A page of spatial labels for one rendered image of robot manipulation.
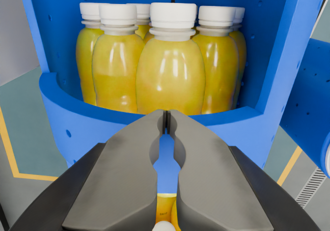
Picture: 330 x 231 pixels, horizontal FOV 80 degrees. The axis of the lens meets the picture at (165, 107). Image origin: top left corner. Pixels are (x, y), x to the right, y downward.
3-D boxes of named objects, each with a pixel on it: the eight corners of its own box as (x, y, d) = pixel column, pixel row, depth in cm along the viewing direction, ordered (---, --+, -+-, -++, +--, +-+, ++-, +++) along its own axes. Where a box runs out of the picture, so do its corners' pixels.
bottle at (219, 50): (195, 133, 35) (209, 19, 27) (230, 154, 31) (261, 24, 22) (165, 150, 31) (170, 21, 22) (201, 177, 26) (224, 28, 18)
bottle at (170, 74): (190, 205, 22) (212, 31, 14) (131, 192, 24) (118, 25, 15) (195, 162, 29) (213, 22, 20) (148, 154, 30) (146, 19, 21)
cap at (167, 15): (192, 30, 16) (194, 4, 15) (145, 27, 16) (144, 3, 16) (196, 25, 19) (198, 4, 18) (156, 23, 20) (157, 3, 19)
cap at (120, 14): (95, 24, 20) (92, 4, 19) (106, 21, 23) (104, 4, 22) (134, 26, 20) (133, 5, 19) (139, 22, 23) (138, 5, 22)
